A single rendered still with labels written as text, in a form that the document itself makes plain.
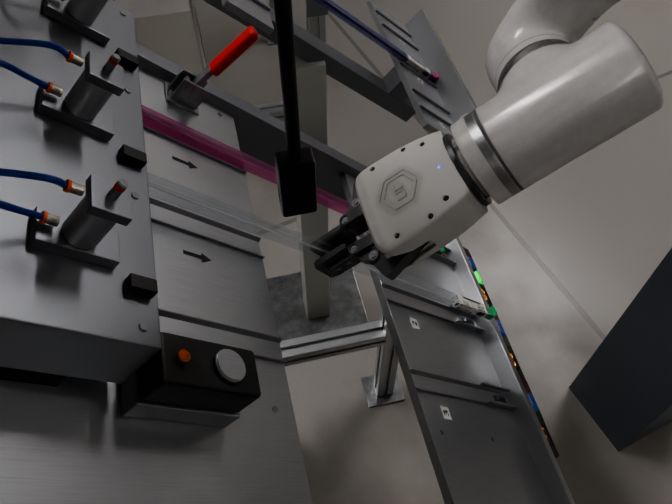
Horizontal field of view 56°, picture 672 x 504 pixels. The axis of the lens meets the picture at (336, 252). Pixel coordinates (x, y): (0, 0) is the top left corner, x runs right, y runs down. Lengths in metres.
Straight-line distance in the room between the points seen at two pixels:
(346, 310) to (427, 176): 1.13
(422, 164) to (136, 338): 0.31
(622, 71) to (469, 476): 0.40
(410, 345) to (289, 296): 1.03
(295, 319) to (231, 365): 1.25
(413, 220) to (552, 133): 0.13
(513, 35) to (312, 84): 0.52
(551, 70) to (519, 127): 0.05
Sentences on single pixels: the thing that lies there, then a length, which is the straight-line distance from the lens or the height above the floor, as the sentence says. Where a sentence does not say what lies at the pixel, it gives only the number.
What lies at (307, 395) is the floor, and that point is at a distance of 1.59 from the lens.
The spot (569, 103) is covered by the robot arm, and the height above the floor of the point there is 1.12.
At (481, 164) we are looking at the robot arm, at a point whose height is 1.07.
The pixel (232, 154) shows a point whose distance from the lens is 0.65.
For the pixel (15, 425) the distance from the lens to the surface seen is 0.40.
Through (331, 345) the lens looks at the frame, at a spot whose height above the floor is 0.32.
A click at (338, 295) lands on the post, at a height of 0.01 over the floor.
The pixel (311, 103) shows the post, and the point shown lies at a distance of 1.10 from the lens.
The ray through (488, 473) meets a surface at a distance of 0.71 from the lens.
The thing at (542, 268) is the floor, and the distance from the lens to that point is 1.86.
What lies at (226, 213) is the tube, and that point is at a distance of 0.55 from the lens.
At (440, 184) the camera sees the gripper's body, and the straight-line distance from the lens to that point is 0.56.
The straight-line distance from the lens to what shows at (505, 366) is 0.84.
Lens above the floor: 1.46
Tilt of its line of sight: 54 degrees down
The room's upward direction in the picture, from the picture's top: straight up
